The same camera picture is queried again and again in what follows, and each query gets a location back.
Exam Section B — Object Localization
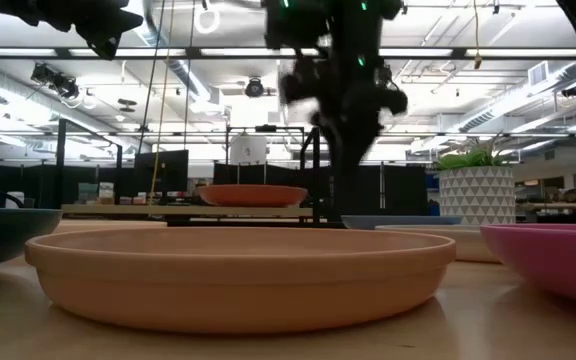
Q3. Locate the orange plate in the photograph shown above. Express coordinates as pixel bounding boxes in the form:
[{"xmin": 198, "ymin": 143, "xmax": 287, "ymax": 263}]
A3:
[{"xmin": 197, "ymin": 184, "xmax": 309, "ymax": 208}]

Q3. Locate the round black ceiling fixture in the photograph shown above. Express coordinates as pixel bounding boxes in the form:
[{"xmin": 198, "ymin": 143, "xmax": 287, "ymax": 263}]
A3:
[{"xmin": 244, "ymin": 76, "xmax": 266, "ymax": 99}]

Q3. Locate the black ceiling spotlight cluster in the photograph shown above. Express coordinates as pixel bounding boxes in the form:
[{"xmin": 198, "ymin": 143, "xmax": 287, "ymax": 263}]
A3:
[{"xmin": 30, "ymin": 62, "xmax": 80, "ymax": 101}]

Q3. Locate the black computer monitor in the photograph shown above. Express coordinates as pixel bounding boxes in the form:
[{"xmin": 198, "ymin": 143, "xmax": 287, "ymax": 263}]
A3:
[{"xmin": 134, "ymin": 148, "xmax": 190, "ymax": 194}]

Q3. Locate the white cylindrical tank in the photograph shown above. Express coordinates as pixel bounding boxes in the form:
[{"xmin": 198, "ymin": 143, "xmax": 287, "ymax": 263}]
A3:
[{"xmin": 229, "ymin": 133, "xmax": 268, "ymax": 166}]

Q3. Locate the cream plate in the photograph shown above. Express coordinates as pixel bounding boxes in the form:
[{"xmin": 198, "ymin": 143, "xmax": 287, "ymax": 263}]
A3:
[{"xmin": 374, "ymin": 224, "xmax": 502, "ymax": 264}]

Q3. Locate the dark teal bowl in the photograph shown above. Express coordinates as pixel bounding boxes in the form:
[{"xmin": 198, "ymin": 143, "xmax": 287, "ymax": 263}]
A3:
[{"xmin": 0, "ymin": 207, "xmax": 64, "ymax": 273}]

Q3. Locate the white ceiling air vent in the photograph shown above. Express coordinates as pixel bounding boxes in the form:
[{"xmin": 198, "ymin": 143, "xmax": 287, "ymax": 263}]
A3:
[{"xmin": 527, "ymin": 60, "xmax": 550, "ymax": 87}]

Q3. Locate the hanging cord with yellow plug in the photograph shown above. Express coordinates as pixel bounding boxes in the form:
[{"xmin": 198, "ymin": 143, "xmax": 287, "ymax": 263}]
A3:
[{"xmin": 471, "ymin": 0, "xmax": 484, "ymax": 71}]

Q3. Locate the black dish rack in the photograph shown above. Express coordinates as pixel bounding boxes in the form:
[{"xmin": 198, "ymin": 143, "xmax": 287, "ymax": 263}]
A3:
[{"xmin": 57, "ymin": 118, "xmax": 344, "ymax": 229}]

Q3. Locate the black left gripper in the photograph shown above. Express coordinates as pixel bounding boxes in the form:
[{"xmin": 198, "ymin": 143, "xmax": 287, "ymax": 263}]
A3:
[{"xmin": 0, "ymin": 0, "xmax": 144, "ymax": 60}]

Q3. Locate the light blue plate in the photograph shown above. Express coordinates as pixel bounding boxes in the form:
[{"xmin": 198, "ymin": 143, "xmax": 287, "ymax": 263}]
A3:
[{"xmin": 340, "ymin": 214, "xmax": 464, "ymax": 231}]

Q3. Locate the yellow hanging rope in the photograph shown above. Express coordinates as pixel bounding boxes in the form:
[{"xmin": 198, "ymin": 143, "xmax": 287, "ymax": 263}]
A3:
[{"xmin": 148, "ymin": 0, "xmax": 175, "ymax": 206}]

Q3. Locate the succulent in white patterned pot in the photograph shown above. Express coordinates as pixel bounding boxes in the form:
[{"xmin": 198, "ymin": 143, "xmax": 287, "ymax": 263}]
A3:
[{"xmin": 435, "ymin": 133, "xmax": 517, "ymax": 226}]

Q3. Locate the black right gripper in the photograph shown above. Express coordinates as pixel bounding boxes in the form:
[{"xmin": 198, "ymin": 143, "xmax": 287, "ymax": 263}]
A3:
[{"xmin": 278, "ymin": 49, "xmax": 409, "ymax": 221}]

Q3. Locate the peach plate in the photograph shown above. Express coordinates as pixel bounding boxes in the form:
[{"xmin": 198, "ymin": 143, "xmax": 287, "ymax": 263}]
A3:
[
  {"xmin": 24, "ymin": 227, "xmax": 457, "ymax": 335},
  {"xmin": 52, "ymin": 219, "xmax": 169, "ymax": 235}
]

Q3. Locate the pink plate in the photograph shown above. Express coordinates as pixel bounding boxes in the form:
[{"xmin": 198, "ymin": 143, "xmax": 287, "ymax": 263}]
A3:
[{"xmin": 480, "ymin": 223, "xmax": 576, "ymax": 309}]

